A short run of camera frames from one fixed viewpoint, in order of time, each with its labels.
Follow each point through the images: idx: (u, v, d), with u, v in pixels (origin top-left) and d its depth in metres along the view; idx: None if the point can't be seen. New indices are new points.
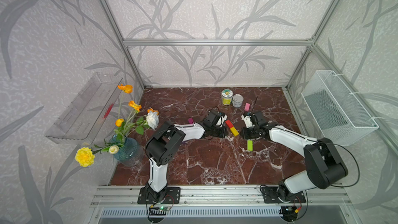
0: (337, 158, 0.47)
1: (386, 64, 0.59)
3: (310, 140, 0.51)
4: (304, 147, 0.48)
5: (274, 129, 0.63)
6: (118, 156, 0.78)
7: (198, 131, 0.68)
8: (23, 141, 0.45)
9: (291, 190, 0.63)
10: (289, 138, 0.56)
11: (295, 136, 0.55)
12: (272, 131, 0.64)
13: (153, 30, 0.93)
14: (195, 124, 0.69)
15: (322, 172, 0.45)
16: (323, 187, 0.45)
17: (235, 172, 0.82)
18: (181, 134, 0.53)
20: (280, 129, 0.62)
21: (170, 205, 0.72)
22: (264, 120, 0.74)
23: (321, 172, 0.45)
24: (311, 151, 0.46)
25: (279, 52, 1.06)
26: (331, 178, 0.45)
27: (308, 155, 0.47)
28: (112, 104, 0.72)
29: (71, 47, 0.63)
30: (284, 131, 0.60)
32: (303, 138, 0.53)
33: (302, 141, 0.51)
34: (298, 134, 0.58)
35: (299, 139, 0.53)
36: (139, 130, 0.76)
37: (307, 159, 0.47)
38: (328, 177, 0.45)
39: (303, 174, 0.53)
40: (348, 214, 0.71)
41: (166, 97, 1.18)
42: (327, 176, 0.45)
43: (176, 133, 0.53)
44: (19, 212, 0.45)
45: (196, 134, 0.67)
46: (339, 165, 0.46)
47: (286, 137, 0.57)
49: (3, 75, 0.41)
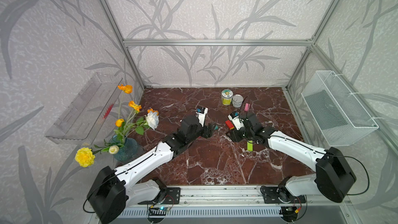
0: (347, 168, 0.45)
1: (386, 65, 0.59)
3: (318, 153, 0.47)
4: (316, 163, 0.44)
5: (275, 139, 0.58)
6: (118, 156, 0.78)
7: (161, 160, 0.53)
8: (23, 141, 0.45)
9: (293, 193, 0.63)
10: (296, 150, 0.51)
11: (301, 149, 0.50)
12: (272, 139, 0.59)
13: (153, 30, 0.93)
14: (155, 152, 0.52)
15: (336, 187, 0.42)
16: (336, 199, 0.43)
17: (235, 172, 0.82)
18: (119, 188, 0.40)
20: (281, 138, 0.57)
21: (171, 205, 0.72)
22: (259, 125, 0.68)
23: (335, 187, 0.42)
24: (323, 168, 0.43)
25: (279, 53, 1.06)
26: (344, 190, 0.43)
27: (320, 171, 0.44)
28: (112, 104, 0.72)
29: (71, 47, 0.63)
30: (286, 140, 0.55)
32: (311, 150, 0.49)
33: (310, 154, 0.47)
34: (303, 145, 0.51)
35: (307, 151, 0.49)
36: (139, 130, 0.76)
37: (318, 173, 0.44)
38: (342, 190, 0.43)
39: (308, 182, 0.53)
40: (348, 214, 0.71)
41: (166, 97, 1.18)
42: (340, 190, 0.43)
43: (113, 188, 0.40)
44: (19, 212, 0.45)
45: (160, 160, 0.53)
46: (349, 174, 0.45)
47: (289, 147, 0.53)
49: (3, 75, 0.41)
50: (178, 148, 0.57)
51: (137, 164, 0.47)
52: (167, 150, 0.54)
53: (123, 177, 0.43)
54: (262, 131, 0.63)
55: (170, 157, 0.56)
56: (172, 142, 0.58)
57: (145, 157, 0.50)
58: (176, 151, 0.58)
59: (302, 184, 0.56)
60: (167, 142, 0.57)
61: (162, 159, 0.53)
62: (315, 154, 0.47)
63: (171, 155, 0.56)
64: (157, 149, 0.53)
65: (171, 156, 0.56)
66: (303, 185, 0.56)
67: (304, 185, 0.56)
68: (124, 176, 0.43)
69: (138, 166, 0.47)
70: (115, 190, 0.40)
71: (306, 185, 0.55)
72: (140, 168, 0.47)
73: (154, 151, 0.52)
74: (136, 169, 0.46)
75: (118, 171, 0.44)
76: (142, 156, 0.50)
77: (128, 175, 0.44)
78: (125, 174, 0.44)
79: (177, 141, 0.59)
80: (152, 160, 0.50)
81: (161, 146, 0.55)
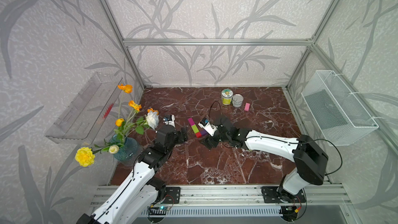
0: (318, 150, 0.48)
1: (386, 64, 0.59)
3: (292, 144, 0.49)
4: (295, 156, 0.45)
5: (251, 140, 0.58)
6: (118, 156, 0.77)
7: (143, 182, 0.51)
8: (23, 141, 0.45)
9: (293, 192, 0.62)
10: (271, 146, 0.53)
11: (276, 144, 0.52)
12: (250, 142, 0.58)
13: (153, 30, 0.93)
14: (133, 177, 0.50)
15: (316, 172, 0.45)
16: (318, 183, 0.46)
17: (235, 172, 0.82)
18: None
20: (256, 138, 0.57)
21: (170, 205, 0.72)
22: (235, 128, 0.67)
23: (315, 173, 0.44)
24: (301, 158, 0.44)
25: (279, 52, 1.06)
26: (323, 172, 0.46)
27: (298, 162, 0.45)
28: (112, 104, 0.72)
29: (71, 47, 0.63)
30: (261, 139, 0.56)
32: (285, 143, 0.50)
33: (286, 148, 0.49)
34: (278, 139, 0.53)
35: (282, 145, 0.50)
36: (139, 129, 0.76)
37: (297, 164, 0.46)
38: (321, 173, 0.45)
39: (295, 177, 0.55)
40: (348, 214, 0.71)
41: (166, 97, 1.18)
42: (321, 174, 0.45)
43: None
44: (19, 212, 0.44)
45: (143, 182, 0.51)
46: (322, 156, 0.48)
47: (266, 145, 0.54)
49: (3, 75, 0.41)
50: (157, 160, 0.55)
51: (116, 198, 0.44)
52: (145, 168, 0.52)
53: (103, 219, 0.41)
54: (238, 135, 0.63)
55: (153, 172, 0.55)
56: (150, 156, 0.55)
57: (124, 186, 0.47)
58: (157, 164, 0.55)
59: (293, 180, 0.57)
60: (145, 159, 0.54)
61: (144, 180, 0.52)
62: (289, 145, 0.49)
63: (153, 171, 0.54)
64: (134, 172, 0.51)
65: (152, 171, 0.54)
66: (296, 181, 0.57)
67: (298, 181, 0.56)
68: (104, 217, 0.41)
69: (118, 199, 0.44)
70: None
71: (296, 180, 0.56)
72: (121, 201, 0.44)
73: (132, 177, 0.49)
74: (117, 204, 0.44)
75: (97, 214, 0.41)
76: (119, 186, 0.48)
77: (108, 215, 0.41)
78: (105, 214, 0.41)
79: (155, 155, 0.56)
80: (132, 186, 0.47)
81: (139, 167, 0.52)
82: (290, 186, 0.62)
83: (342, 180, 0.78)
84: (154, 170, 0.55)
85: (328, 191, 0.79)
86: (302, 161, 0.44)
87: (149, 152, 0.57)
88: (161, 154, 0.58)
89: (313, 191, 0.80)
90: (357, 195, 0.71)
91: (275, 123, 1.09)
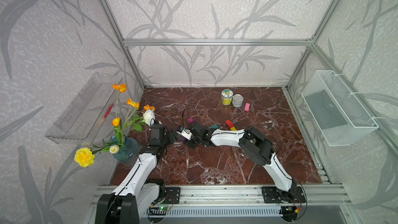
0: (262, 136, 0.59)
1: (386, 64, 0.59)
3: (240, 135, 0.60)
4: (239, 142, 0.56)
5: (214, 136, 0.70)
6: (118, 156, 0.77)
7: (150, 166, 0.56)
8: (23, 141, 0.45)
9: (284, 188, 0.64)
10: (227, 138, 0.64)
11: (229, 136, 0.63)
12: (213, 138, 0.70)
13: (153, 30, 0.93)
14: (140, 160, 0.56)
15: (257, 154, 0.55)
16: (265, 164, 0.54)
17: (235, 172, 0.82)
18: (130, 199, 0.41)
20: (217, 134, 0.70)
21: (170, 205, 0.72)
22: (204, 130, 0.78)
23: (256, 154, 0.55)
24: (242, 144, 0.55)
25: (279, 53, 1.06)
26: (266, 155, 0.56)
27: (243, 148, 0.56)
28: (112, 104, 0.72)
29: (71, 47, 0.63)
30: (221, 134, 0.68)
32: (235, 134, 0.62)
33: (236, 138, 0.59)
34: (231, 132, 0.64)
35: (233, 136, 0.62)
36: (137, 126, 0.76)
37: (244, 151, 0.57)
38: (264, 155, 0.56)
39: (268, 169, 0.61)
40: (348, 214, 0.71)
41: (166, 97, 1.18)
42: (263, 155, 0.55)
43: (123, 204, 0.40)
44: (19, 212, 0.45)
45: (150, 165, 0.56)
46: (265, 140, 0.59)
47: (224, 138, 0.65)
49: (3, 75, 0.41)
50: (157, 151, 0.62)
51: (131, 178, 0.48)
52: (149, 155, 0.58)
53: (125, 192, 0.44)
54: (207, 135, 0.74)
55: (155, 161, 0.60)
56: (149, 149, 0.61)
57: (134, 169, 0.51)
58: (158, 155, 0.62)
59: (270, 172, 0.62)
60: (146, 151, 0.60)
61: (151, 165, 0.57)
62: (239, 136, 0.60)
63: (155, 159, 0.60)
64: (141, 159, 0.56)
65: (155, 158, 0.60)
66: (270, 172, 0.62)
67: (272, 171, 0.61)
68: (125, 191, 0.44)
69: (134, 177, 0.49)
70: (126, 202, 0.41)
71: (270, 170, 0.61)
72: (137, 178, 0.49)
73: (139, 162, 0.55)
74: (134, 180, 0.48)
75: (117, 191, 0.44)
76: (130, 170, 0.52)
77: (129, 188, 0.45)
78: (126, 188, 0.45)
79: (154, 147, 0.63)
80: (142, 168, 0.53)
81: (143, 155, 0.58)
82: (278, 182, 0.65)
83: (342, 180, 0.79)
84: (156, 159, 0.61)
85: (328, 191, 0.79)
86: (244, 145, 0.55)
87: (148, 145, 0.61)
88: (159, 145, 0.66)
89: (313, 191, 0.80)
90: (356, 195, 0.71)
91: (274, 123, 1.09)
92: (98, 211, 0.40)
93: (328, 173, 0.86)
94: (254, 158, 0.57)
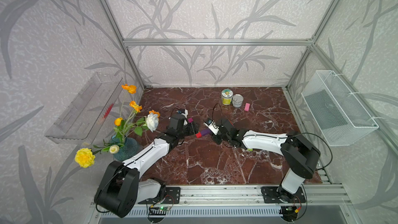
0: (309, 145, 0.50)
1: (386, 64, 0.59)
3: (281, 139, 0.52)
4: (282, 148, 0.48)
5: (247, 138, 0.62)
6: (118, 156, 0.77)
7: (161, 151, 0.58)
8: (23, 141, 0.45)
9: (292, 191, 0.63)
10: (263, 141, 0.57)
11: (268, 139, 0.55)
12: (245, 139, 0.63)
13: (153, 30, 0.93)
14: (155, 142, 0.59)
15: (304, 165, 0.46)
16: (308, 176, 0.47)
17: (235, 172, 0.82)
18: (133, 173, 0.43)
20: (251, 136, 0.62)
21: (170, 205, 0.72)
22: (234, 130, 0.72)
23: (304, 165, 0.46)
24: (288, 151, 0.47)
25: (280, 53, 1.06)
26: (313, 167, 0.47)
27: (286, 154, 0.48)
28: (112, 104, 0.72)
29: (71, 47, 0.63)
30: (256, 136, 0.60)
32: (276, 138, 0.54)
33: (275, 142, 0.52)
34: (269, 136, 0.56)
35: (272, 140, 0.54)
36: (138, 130, 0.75)
37: (286, 157, 0.49)
38: (310, 167, 0.47)
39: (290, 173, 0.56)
40: (348, 214, 0.71)
41: (166, 97, 1.18)
42: (310, 167, 0.47)
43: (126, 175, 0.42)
44: (19, 212, 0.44)
45: (161, 151, 0.58)
46: (312, 150, 0.50)
47: (259, 141, 0.58)
49: (3, 75, 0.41)
50: (171, 141, 0.63)
51: (141, 155, 0.51)
52: (164, 142, 0.60)
53: (132, 166, 0.46)
54: (237, 135, 0.67)
55: (168, 150, 0.62)
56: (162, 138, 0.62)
57: (146, 149, 0.54)
58: (171, 145, 0.63)
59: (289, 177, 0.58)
60: (162, 137, 0.63)
61: (161, 151, 0.58)
62: (279, 140, 0.52)
63: (168, 148, 0.62)
64: (155, 142, 0.59)
65: (168, 147, 0.62)
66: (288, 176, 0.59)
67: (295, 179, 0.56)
68: (133, 165, 0.46)
69: (144, 155, 0.51)
70: (129, 176, 0.42)
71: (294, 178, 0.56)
72: (146, 157, 0.51)
73: (153, 144, 0.58)
74: (143, 159, 0.50)
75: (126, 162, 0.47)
76: (143, 149, 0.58)
77: (137, 164, 0.47)
78: (133, 163, 0.47)
79: (169, 136, 0.65)
80: (154, 151, 0.54)
81: (159, 140, 0.60)
82: (289, 186, 0.62)
83: (342, 180, 0.79)
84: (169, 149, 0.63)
85: (327, 191, 0.78)
86: (289, 153, 0.47)
87: (165, 133, 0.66)
88: (174, 136, 0.68)
89: (313, 192, 0.79)
90: (357, 195, 0.71)
91: (274, 123, 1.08)
92: (106, 174, 0.43)
93: (328, 173, 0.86)
94: (297, 168, 0.49)
